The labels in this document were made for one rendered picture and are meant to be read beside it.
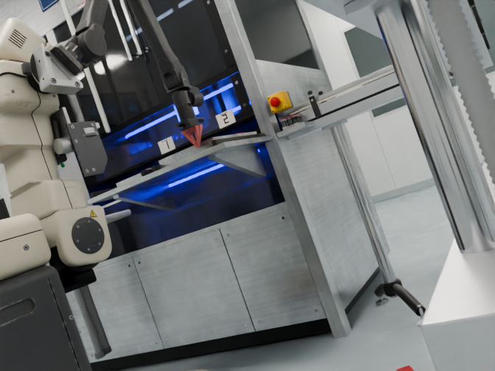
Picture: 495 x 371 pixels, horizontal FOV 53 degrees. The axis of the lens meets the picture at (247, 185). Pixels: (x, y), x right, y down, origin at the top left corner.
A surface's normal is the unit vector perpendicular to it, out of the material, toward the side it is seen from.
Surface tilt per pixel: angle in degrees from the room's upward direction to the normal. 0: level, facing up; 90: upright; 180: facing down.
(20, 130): 90
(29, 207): 82
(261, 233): 90
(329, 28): 90
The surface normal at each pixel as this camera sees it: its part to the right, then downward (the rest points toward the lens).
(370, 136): -0.46, 0.15
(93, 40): 0.83, -0.21
